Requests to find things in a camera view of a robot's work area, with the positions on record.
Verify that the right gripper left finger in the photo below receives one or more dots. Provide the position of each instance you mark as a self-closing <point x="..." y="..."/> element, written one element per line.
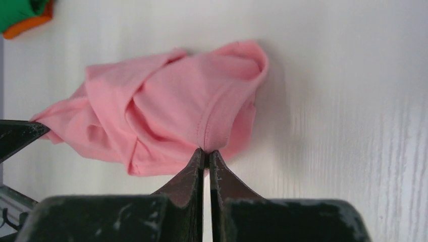
<point x="183" y="216"/>

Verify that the folded orange t shirt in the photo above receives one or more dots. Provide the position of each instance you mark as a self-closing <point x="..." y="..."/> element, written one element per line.
<point x="28" y="24"/>

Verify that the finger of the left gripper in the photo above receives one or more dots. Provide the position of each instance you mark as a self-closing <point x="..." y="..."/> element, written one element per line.
<point x="17" y="134"/>

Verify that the pink t shirt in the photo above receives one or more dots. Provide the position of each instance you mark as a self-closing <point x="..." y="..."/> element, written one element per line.
<point x="150" y="113"/>

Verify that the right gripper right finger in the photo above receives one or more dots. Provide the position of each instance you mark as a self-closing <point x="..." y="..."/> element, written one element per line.
<point x="224" y="184"/>

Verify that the folded green t shirt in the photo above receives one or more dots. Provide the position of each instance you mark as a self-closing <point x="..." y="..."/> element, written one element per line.
<point x="14" y="11"/>

